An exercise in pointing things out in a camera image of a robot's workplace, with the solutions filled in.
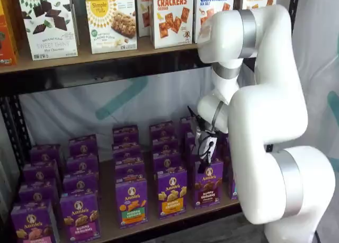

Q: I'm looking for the purple Annie's box green patch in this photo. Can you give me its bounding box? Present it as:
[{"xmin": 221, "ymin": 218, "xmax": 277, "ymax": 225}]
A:
[{"xmin": 115, "ymin": 177, "xmax": 149, "ymax": 230}]

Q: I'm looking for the purple Annie's box teal patch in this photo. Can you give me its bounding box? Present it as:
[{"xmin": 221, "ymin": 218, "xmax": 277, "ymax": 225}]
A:
[{"xmin": 228, "ymin": 171, "xmax": 239, "ymax": 201}]

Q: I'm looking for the brown shelf board with crackers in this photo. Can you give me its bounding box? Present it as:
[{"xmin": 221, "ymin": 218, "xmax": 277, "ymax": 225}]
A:
[{"xmin": 0, "ymin": 35, "xmax": 213, "ymax": 75}]

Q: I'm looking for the purple Annie's box orange patch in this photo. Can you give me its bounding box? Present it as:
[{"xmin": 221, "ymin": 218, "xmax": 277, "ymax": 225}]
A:
[{"xmin": 157, "ymin": 168, "xmax": 189, "ymax": 220}]

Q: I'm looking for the black cable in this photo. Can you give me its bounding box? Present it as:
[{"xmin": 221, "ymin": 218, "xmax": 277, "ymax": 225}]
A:
[{"xmin": 311, "ymin": 228, "xmax": 322, "ymax": 243}]

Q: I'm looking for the purple Annie's box violet patch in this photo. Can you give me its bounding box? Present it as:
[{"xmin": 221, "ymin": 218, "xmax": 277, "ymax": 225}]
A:
[{"xmin": 59, "ymin": 192, "xmax": 102, "ymax": 241}]

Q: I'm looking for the yellow Simple Mills bar box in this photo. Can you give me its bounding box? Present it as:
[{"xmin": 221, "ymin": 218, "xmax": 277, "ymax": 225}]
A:
[{"xmin": 85, "ymin": 0, "xmax": 138, "ymax": 55}]

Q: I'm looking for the black metal shelf frame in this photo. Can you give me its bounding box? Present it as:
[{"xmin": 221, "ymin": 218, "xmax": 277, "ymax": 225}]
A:
[{"xmin": 0, "ymin": 0, "xmax": 301, "ymax": 243}]

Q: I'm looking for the blue pretzel crackers box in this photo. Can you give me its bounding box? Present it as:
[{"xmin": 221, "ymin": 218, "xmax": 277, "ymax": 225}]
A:
[{"xmin": 192, "ymin": 0, "xmax": 236, "ymax": 44}]

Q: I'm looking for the purple Annie's snack box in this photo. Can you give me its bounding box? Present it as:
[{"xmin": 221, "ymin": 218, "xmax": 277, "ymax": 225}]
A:
[
  {"xmin": 114, "ymin": 160, "xmax": 147, "ymax": 183},
  {"xmin": 29, "ymin": 143, "xmax": 65, "ymax": 166},
  {"xmin": 17, "ymin": 178, "xmax": 60, "ymax": 205},
  {"xmin": 112, "ymin": 142, "xmax": 145, "ymax": 166},
  {"xmin": 68, "ymin": 133, "xmax": 99, "ymax": 159},
  {"xmin": 148, "ymin": 121, "xmax": 176, "ymax": 142},
  {"xmin": 62, "ymin": 172, "xmax": 100, "ymax": 197},
  {"xmin": 22, "ymin": 159, "xmax": 63, "ymax": 184},
  {"xmin": 112, "ymin": 124, "xmax": 140, "ymax": 146},
  {"xmin": 66, "ymin": 153, "xmax": 100, "ymax": 177},
  {"xmin": 179, "ymin": 116, "xmax": 197, "ymax": 138},
  {"xmin": 221, "ymin": 135, "xmax": 231, "ymax": 183},
  {"xmin": 153, "ymin": 150, "xmax": 187, "ymax": 174},
  {"xmin": 151, "ymin": 137, "xmax": 179, "ymax": 155}
]

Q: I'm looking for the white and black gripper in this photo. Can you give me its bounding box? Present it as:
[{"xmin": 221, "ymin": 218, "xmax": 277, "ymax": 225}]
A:
[{"xmin": 195, "ymin": 128, "xmax": 219, "ymax": 174}]

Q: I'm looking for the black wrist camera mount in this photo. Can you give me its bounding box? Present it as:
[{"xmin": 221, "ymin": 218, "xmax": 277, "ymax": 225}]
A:
[{"xmin": 187, "ymin": 105, "xmax": 206, "ymax": 133}]

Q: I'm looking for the purple Annie's box brown patch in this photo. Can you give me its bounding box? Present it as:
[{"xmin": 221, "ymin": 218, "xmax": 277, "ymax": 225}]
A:
[{"xmin": 194, "ymin": 160, "xmax": 224, "ymax": 210}]

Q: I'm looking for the white sheet with teal marks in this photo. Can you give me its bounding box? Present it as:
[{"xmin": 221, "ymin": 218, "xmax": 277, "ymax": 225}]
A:
[{"xmin": 0, "ymin": 0, "xmax": 339, "ymax": 243}]

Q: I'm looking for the orange snack box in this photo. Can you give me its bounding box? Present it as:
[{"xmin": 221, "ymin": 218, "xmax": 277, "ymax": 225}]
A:
[{"xmin": 0, "ymin": 0, "xmax": 20, "ymax": 67}]

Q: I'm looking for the white Sweet Thins box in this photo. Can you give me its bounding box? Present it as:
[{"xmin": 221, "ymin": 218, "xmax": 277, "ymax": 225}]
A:
[{"xmin": 16, "ymin": 0, "xmax": 79, "ymax": 61}]

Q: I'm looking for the brown shelf board with Annie's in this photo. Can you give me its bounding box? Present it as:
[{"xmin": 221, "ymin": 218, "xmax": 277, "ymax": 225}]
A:
[{"xmin": 54, "ymin": 145, "xmax": 242, "ymax": 243}]

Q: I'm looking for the orange pretzel crackers cheddar box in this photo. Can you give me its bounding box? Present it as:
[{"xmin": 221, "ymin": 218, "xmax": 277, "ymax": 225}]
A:
[
  {"xmin": 136, "ymin": 0, "xmax": 153, "ymax": 38},
  {"xmin": 149, "ymin": 0, "xmax": 196, "ymax": 50}
]

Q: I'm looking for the purple Annie's box pink patch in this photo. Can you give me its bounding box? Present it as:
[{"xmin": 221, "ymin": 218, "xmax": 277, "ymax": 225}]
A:
[{"xmin": 10, "ymin": 200, "xmax": 58, "ymax": 243}]

